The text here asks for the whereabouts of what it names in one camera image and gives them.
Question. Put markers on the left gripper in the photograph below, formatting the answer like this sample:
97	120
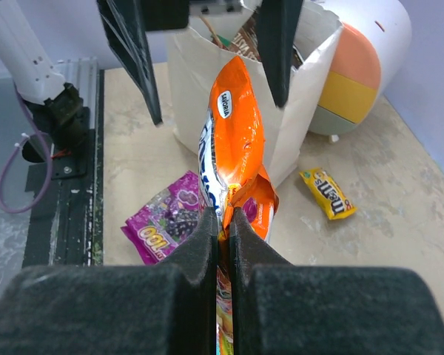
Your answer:
125	23

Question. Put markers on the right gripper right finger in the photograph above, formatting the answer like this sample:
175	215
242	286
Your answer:
281	308

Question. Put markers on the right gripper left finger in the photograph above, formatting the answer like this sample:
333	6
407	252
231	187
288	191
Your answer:
167	308

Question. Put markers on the green chips bag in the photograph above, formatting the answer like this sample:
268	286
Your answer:
225	43

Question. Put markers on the yellow m&m's packet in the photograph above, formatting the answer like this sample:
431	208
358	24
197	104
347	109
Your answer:
328	194

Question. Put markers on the orange fox's fruits candy bag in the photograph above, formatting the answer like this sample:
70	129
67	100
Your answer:
231	175

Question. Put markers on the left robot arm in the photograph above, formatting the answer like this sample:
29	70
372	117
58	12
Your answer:
55	102

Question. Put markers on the purple candy bag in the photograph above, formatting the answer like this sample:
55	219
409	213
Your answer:
164	222

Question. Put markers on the white orange cylinder container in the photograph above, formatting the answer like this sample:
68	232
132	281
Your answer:
372	46

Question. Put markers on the black aluminium base frame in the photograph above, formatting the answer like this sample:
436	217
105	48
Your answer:
66	226

